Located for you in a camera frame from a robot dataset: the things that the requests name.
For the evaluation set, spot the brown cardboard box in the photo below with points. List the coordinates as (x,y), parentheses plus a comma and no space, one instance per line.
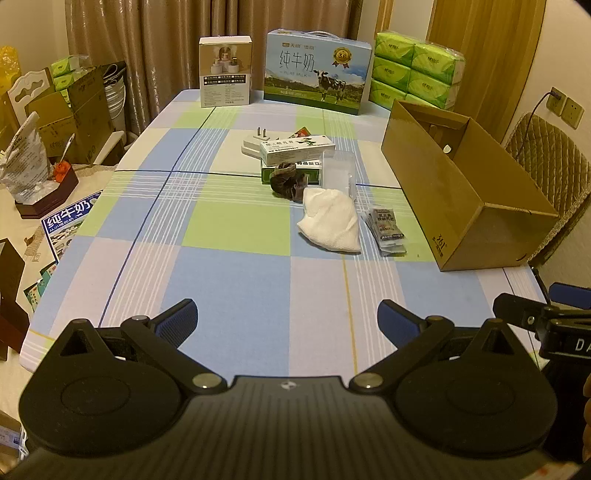
(443,184)

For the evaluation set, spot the white plug adapter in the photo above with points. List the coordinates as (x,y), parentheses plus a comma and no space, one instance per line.
(253,144)

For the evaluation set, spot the white chair back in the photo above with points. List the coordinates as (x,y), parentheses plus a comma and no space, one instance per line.
(30,87)

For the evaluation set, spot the small orange packet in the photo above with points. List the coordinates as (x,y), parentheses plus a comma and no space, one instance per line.
(302,131)

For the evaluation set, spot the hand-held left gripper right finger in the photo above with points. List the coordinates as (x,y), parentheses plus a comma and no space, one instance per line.
(397,321)

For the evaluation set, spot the quilted brown chair cover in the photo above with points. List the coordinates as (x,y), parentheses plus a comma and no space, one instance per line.
(549,152)

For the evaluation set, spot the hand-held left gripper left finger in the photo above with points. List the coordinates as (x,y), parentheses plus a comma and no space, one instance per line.
(178,318)

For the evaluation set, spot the flat blue milk carton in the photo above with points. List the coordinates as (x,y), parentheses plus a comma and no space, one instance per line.
(67,226)

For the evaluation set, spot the dark wooden frame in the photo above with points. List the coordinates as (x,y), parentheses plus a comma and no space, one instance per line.
(11,300)

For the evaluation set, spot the clear plastic box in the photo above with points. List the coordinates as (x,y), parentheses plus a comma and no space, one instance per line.
(339,173)

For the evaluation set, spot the metal bucket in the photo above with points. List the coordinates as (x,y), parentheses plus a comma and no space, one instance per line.
(115,101)

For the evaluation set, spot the brown cardboard boxes stack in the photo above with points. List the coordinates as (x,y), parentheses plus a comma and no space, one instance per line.
(78,120)

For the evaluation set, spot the yellow plastic bag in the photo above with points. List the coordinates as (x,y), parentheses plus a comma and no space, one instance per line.
(9,69)

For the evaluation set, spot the yellow curtain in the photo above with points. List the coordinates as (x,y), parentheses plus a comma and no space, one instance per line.
(485,46)

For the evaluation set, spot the green mouth spray box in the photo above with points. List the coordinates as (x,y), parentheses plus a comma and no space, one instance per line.
(309,174)

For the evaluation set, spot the dark wooden box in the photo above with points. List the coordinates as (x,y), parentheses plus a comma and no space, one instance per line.
(51,198)

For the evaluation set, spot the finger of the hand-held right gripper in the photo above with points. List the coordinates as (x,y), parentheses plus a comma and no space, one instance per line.
(517,311)
(570,294)

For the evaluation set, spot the white ointment box green bird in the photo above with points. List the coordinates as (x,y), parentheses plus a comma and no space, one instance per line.
(295,150)

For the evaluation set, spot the dark sachet packet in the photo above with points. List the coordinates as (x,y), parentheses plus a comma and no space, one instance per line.
(383,219)
(392,244)

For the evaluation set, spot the dark brown hair scrunchie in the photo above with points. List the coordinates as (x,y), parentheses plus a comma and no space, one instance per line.
(286,182)

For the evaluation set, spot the silver foil bag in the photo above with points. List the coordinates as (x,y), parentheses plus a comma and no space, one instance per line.
(25,157)

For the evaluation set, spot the pen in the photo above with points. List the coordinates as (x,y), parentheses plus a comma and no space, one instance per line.
(68,147)

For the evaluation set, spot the green printed cards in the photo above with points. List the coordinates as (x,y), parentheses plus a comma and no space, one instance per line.
(39,286)

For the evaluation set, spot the blue milk carton case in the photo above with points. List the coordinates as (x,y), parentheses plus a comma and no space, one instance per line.
(318,69)

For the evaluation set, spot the white appliance box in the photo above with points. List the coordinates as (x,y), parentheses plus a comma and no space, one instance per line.
(226,69)

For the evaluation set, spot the beige curtain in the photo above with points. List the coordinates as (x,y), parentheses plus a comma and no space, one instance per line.
(161,46)

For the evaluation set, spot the bundle of green tissue packs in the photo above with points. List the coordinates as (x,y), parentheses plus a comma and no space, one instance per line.
(418,69)

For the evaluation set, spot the small green tissue packs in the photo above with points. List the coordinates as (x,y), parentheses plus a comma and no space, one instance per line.
(67,69)

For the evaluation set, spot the orange figurine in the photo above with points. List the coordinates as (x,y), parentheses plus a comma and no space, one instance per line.
(61,170)

